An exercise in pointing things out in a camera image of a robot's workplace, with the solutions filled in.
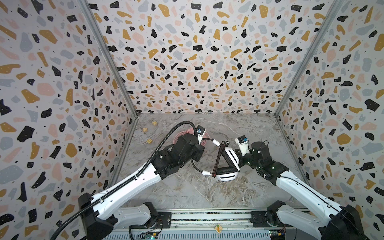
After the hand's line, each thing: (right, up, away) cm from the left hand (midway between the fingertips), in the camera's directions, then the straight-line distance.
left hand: (201, 140), depth 69 cm
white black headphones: (+12, -11, -7) cm, 17 cm away
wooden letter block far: (-36, +9, +45) cm, 58 cm away
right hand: (+15, -6, +10) cm, 19 cm away
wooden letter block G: (-36, -3, +34) cm, 50 cm away
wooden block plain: (-42, +4, +41) cm, 58 cm away
